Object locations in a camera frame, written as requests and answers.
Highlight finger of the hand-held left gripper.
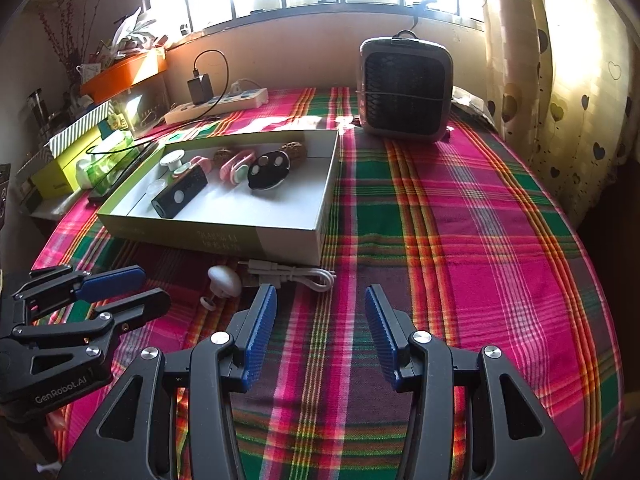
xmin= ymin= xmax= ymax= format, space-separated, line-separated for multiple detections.
xmin=12 ymin=288 xmax=172 ymax=358
xmin=12 ymin=265 xmax=147 ymax=319

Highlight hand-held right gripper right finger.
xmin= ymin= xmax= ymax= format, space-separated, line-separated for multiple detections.
xmin=364 ymin=285 xmax=583 ymax=480

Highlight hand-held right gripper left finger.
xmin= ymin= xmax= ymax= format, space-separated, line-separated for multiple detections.
xmin=57 ymin=284 xmax=278 ymax=480

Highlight white mushroom-shaped knob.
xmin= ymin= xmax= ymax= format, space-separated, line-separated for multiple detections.
xmin=200 ymin=265 xmax=242 ymax=311

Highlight white usb cable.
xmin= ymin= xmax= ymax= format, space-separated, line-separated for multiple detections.
xmin=240 ymin=258 xmax=337 ymax=294

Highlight black rectangular case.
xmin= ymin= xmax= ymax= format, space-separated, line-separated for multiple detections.
xmin=151 ymin=167 xmax=209 ymax=220

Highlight green cardboard box tray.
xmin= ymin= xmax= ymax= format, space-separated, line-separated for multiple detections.
xmin=96 ymin=129 xmax=341 ymax=267

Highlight green and white suction stand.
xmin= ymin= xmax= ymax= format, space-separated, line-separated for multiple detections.
xmin=159 ymin=150 xmax=188 ymax=177

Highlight pink clip with green roller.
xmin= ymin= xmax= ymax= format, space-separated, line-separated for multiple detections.
xmin=219 ymin=150 xmax=259 ymax=187

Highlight black oval device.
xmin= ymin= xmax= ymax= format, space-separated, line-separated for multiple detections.
xmin=248 ymin=151 xmax=293 ymax=192

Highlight black remote control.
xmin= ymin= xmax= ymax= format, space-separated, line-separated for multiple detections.
xmin=86 ymin=142 xmax=163 ymax=206

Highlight plaid tablecloth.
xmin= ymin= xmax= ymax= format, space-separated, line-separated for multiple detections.
xmin=30 ymin=86 xmax=626 ymax=480

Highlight green tissue pack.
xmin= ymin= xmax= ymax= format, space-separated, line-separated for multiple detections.
xmin=75 ymin=137 xmax=143 ymax=192

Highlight yellow-green box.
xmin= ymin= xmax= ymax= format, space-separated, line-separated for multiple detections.
xmin=30 ymin=127 xmax=103 ymax=196

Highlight striped box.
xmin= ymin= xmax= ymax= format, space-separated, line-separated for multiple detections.
xmin=47 ymin=100 xmax=116 ymax=157

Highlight clear glass tank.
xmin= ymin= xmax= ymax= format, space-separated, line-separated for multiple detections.
xmin=122 ymin=80 xmax=168 ymax=128

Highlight dark glass tumbler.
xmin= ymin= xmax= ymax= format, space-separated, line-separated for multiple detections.
xmin=27 ymin=89 xmax=51 ymax=126

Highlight orange tray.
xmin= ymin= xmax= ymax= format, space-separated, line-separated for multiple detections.
xmin=80 ymin=50 xmax=168 ymax=103

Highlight white power strip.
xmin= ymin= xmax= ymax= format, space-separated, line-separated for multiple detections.
xmin=164 ymin=87 xmax=269 ymax=126

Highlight black charger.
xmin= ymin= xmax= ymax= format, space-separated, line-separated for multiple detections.
xmin=187 ymin=74 xmax=213 ymax=106

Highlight dried flower branches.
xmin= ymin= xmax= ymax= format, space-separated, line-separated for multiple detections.
xmin=45 ymin=0 xmax=116 ymax=76

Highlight clear plastic wrapper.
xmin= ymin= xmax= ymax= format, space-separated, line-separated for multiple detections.
xmin=450 ymin=87 xmax=496 ymax=121

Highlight pale crumpled bag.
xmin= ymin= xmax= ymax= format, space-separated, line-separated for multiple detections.
xmin=112 ymin=7 xmax=160 ymax=51

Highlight grey portable heater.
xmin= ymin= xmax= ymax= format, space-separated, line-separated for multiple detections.
xmin=359 ymin=31 xmax=454 ymax=142

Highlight heart-print curtain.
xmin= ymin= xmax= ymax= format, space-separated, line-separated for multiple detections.
xmin=480 ymin=0 xmax=640 ymax=231

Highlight black charging cable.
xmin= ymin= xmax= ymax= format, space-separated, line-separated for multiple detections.
xmin=86 ymin=50 xmax=231 ymax=156

